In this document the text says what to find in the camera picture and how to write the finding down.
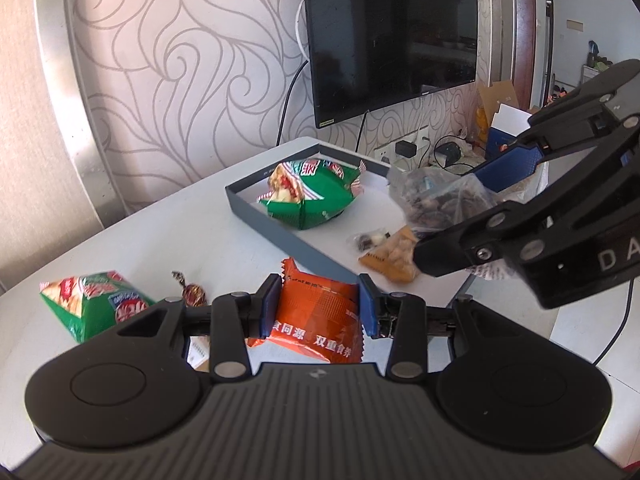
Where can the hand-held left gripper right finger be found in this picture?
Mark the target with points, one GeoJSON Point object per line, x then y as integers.
{"type": "Point", "coordinates": [369, 310]}

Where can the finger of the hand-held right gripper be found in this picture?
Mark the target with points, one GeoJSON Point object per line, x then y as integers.
{"type": "Point", "coordinates": [510, 165]}
{"type": "Point", "coordinates": [465, 250]}

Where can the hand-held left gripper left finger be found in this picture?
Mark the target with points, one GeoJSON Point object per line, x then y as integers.
{"type": "Point", "coordinates": [270, 307]}

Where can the pink heart candy packet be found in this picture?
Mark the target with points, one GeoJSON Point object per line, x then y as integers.
{"type": "Point", "coordinates": [487, 271]}

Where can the orange snack packet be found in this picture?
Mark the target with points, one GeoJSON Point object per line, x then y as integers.
{"type": "Point", "coordinates": [315, 310]}

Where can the yellow peanut bag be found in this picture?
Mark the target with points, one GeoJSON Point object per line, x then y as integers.
{"type": "Point", "coordinates": [395, 255]}

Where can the clear bag of dark snacks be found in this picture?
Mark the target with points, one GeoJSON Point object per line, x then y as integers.
{"type": "Point", "coordinates": [430, 200]}

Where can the grey cardboard box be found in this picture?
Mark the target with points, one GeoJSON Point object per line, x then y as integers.
{"type": "Point", "coordinates": [280, 237]}

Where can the brown foil candy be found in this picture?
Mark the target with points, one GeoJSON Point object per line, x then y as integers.
{"type": "Point", "coordinates": [195, 294]}

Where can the brown snack packet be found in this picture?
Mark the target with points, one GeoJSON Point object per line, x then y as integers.
{"type": "Point", "coordinates": [199, 355]}

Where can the green snack bag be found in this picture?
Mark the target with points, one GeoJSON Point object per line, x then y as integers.
{"type": "Point", "coordinates": [85, 305]}
{"type": "Point", "coordinates": [310, 200]}

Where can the blue and white box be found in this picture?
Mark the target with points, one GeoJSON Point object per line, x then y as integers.
{"type": "Point", "coordinates": [510, 120]}

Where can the brown cardboard box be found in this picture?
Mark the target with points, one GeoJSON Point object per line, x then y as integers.
{"type": "Point", "coordinates": [500, 95]}

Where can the black plug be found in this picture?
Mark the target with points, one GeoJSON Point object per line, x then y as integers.
{"type": "Point", "coordinates": [406, 149]}

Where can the black television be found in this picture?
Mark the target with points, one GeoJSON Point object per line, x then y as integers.
{"type": "Point", "coordinates": [390, 35]}

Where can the white wall outlet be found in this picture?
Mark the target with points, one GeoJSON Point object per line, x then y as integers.
{"type": "Point", "coordinates": [385, 152]}

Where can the brown door frame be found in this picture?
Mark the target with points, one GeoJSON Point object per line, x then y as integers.
{"type": "Point", "coordinates": [527, 35]}

